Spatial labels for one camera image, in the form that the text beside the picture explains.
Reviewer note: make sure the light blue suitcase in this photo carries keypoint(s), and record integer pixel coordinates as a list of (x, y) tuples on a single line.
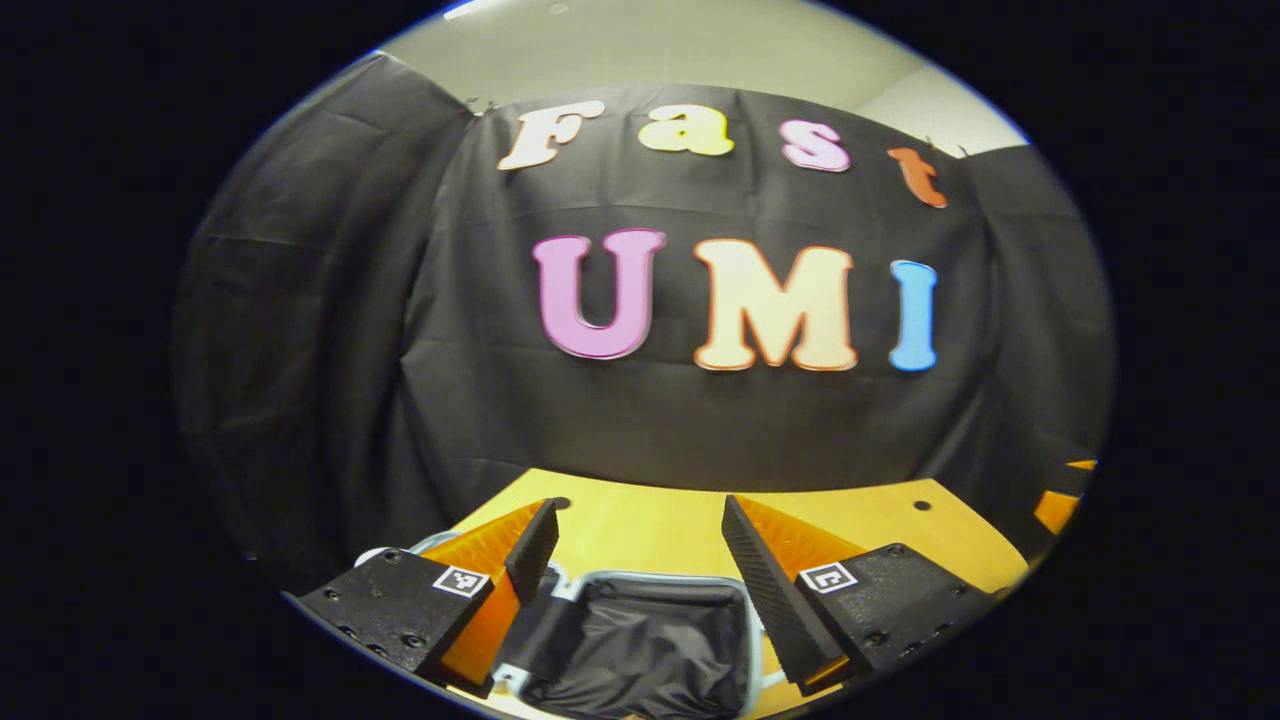
[(650, 650)]

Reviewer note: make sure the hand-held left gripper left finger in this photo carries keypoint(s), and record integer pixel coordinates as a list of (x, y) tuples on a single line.
[(532, 555)]

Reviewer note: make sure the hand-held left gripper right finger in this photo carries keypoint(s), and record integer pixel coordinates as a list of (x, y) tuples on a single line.
[(765, 600)]

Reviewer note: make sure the black backdrop cloth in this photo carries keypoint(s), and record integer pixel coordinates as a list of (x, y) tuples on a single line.
[(650, 420)]

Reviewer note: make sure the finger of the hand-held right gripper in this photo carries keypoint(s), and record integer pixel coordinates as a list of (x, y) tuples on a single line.
[(1055, 512), (1082, 465)]

